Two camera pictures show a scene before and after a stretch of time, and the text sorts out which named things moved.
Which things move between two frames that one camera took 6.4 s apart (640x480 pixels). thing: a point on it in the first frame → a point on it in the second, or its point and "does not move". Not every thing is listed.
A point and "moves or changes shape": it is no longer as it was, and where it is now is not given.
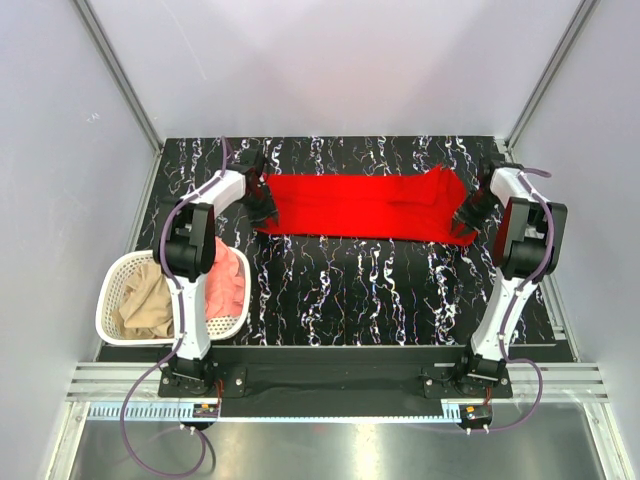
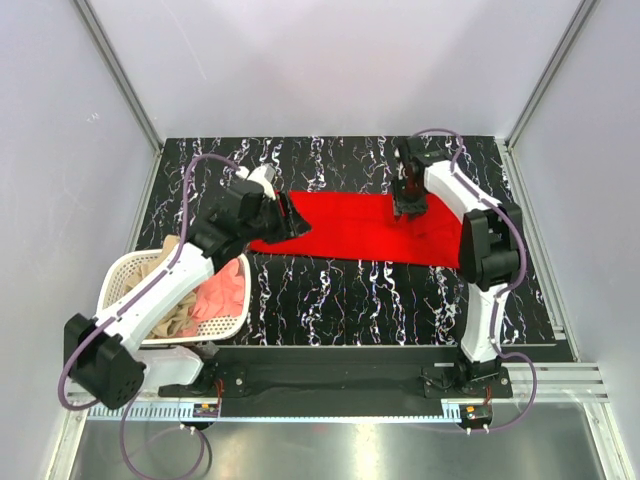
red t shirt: (410, 205) moves or changes shape
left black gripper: (258, 195) → (282, 218)
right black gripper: (477, 203) → (409, 198)
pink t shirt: (225, 284) does not move
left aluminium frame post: (126, 86) does not move
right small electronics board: (475, 415) does not move
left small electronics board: (202, 410) does not move
